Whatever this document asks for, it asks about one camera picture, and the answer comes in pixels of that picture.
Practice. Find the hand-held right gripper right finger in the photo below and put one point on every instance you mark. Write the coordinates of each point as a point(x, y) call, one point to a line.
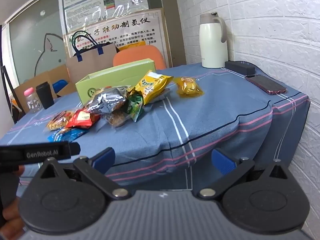
point(222, 162)

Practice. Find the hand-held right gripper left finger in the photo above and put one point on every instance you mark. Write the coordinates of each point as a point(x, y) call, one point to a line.
point(105, 158)

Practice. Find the red snack packet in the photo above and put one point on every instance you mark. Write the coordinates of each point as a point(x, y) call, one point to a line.
point(81, 118)

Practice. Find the silver snack packet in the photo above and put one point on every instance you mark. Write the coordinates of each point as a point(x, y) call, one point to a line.
point(107, 102)

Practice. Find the green snack packet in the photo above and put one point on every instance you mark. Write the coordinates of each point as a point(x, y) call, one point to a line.
point(133, 107)

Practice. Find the green cardboard box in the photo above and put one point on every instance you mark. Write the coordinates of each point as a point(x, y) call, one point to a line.
point(105, 80)

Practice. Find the yellow bread packet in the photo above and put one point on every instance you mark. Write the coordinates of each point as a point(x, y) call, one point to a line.
point(187, 86)

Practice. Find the person's left hand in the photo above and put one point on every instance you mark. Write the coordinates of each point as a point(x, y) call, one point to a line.
point(12, 215)

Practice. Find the blue snack packet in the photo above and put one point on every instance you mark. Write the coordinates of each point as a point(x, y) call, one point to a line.
point(67, 135)

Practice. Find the orange nut packet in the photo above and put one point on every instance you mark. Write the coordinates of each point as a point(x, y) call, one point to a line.
point(57, 122)

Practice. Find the clear packet brown snack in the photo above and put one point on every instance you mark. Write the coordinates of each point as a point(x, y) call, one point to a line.
point(116, 120)

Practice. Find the blue striped tablecloth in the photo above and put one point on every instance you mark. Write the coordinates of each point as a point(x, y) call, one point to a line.
point(200, 120)

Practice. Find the clear bottle pink cap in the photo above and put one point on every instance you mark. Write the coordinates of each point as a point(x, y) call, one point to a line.
point(32, 102)

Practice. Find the black cup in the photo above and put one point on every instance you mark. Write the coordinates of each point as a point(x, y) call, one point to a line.
point(45, 96)

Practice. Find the blue chair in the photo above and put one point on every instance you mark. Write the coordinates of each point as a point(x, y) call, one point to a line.
point(60, 86)

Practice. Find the open cardboard box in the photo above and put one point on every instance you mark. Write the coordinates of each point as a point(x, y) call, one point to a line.
point(37, 78)

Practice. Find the yellow snack bag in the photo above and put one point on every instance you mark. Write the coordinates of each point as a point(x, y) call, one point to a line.
point(152, 85)

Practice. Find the phone in red case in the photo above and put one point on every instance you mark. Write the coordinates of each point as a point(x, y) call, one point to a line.
point(266, 84)

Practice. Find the black case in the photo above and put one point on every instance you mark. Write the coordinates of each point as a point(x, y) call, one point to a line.
point(240, 67)

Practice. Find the orange chair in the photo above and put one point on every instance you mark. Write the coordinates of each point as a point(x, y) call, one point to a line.
point(140, 55)

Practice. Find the white mug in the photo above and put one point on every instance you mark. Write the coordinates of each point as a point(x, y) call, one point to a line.
point(212, 42)

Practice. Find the frosted glass panel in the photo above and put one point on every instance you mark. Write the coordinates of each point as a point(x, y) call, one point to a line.
point(30, 30)

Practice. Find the framed wall poster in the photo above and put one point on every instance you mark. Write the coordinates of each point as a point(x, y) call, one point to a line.
point(140, 30)

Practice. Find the laminated wall poster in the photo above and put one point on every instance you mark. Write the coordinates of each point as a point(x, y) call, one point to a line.
point(82, 2)

